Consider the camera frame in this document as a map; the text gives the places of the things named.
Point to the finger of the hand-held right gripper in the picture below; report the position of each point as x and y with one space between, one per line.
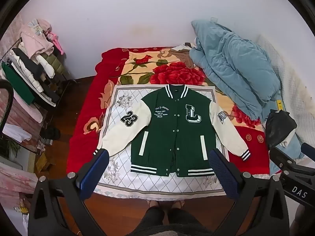
283 159
308 148

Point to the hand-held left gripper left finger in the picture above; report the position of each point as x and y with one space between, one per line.
94 173

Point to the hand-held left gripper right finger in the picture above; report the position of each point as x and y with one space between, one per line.
224 174

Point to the green varsity jacket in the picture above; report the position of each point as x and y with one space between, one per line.
172 120

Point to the white diamond-pattern floral cloth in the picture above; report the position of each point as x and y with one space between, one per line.
123 157

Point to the black bag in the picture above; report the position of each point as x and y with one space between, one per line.
279 125

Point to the small wooden stool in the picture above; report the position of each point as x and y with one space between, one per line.
45 162

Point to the yellow tag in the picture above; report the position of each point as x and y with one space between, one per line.
279 105

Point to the person's right foot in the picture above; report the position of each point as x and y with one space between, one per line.
179 203

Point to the person's foot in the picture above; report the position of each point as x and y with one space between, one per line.
153 203
179 203

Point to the person's right leg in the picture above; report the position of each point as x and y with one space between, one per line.
182 222

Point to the person's left foot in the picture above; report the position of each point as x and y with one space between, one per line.
153 203

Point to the white textured bedspread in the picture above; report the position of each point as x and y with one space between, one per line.
295 83

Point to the red floral blanket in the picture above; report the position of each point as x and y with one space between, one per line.
85 103

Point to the pink floral fabric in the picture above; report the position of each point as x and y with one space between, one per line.
14 182

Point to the green plant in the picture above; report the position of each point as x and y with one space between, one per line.
8 148

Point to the pink folded cloth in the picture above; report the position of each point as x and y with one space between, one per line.
27 108

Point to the blue quilt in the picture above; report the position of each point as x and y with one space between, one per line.
233 66

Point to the white padded jacket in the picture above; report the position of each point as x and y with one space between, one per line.
30 78

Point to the black curved chair back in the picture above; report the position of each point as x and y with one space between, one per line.
8 95

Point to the olive padded vest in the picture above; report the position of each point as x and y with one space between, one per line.
55 64

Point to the dark green garment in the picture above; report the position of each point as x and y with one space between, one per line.
17 81

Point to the pink small garment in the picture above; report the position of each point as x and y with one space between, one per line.
57 43

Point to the pink jacket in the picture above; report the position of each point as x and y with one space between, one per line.
34 41

